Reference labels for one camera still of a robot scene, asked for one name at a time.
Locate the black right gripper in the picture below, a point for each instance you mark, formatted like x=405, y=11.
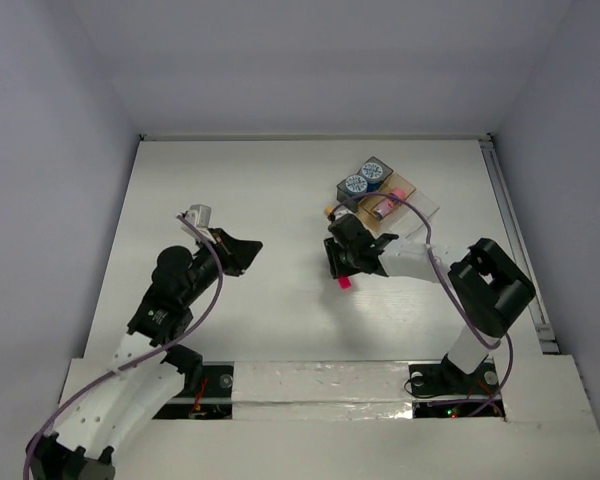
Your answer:
x=336, y=267

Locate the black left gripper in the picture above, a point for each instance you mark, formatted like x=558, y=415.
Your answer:
x=225, y=252

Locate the black pink highlighter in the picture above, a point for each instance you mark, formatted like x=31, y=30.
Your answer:
x=344, y=282

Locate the pink capped bottle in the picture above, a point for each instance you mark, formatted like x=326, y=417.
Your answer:
x=389, y=203

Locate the blue paint jar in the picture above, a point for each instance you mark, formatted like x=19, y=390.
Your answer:
x=373, y=172
x=355, y=184

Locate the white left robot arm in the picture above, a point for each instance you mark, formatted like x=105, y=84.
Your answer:
x=88, y=433

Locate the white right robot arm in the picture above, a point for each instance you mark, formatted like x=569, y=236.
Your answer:
x=483, y=283

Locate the dark grey transparent container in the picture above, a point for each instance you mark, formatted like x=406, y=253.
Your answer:
x=352, y=202

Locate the clear transparent container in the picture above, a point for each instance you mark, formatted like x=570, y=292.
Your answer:
x=404, y=221

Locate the orange transparent container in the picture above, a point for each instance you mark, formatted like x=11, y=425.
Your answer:
x=369, y=202

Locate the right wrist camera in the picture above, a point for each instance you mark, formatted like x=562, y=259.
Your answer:
x=337, y=213

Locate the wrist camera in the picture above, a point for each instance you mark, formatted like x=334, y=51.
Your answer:
x=195, y=221
x=337, y=213

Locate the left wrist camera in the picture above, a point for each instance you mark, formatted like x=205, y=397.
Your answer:
x=195, y=221

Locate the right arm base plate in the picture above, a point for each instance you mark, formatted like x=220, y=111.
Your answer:
x=455, y=395

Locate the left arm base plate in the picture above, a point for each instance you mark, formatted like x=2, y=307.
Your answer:
x=210, y=400

